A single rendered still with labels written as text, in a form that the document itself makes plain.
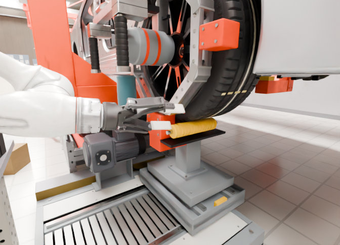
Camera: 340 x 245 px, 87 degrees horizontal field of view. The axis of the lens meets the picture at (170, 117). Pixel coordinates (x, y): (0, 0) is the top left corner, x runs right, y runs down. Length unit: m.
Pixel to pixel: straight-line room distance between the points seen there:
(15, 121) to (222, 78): 0.56
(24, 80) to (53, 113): 0.17
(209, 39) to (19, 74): 0.51
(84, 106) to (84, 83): 0.71
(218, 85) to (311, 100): 3.67
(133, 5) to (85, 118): 0.33
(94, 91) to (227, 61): 0.80
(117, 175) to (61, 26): 0.92
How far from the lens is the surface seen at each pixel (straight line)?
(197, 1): 0.63
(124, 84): 0.84
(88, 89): 1.16
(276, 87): 2.68
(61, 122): 0.46
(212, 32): 0.57
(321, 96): 4.21
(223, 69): 0.63
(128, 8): 0.58
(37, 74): 0.59
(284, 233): 1.17
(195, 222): 0.86
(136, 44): 0.71
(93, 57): 0.88
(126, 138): 1.09
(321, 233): 1.26
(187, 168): 0.98
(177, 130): 0.73
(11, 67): 0.61
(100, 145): 1.01
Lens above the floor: 0.74
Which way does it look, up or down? 13 degrees down
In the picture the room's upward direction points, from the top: straight up
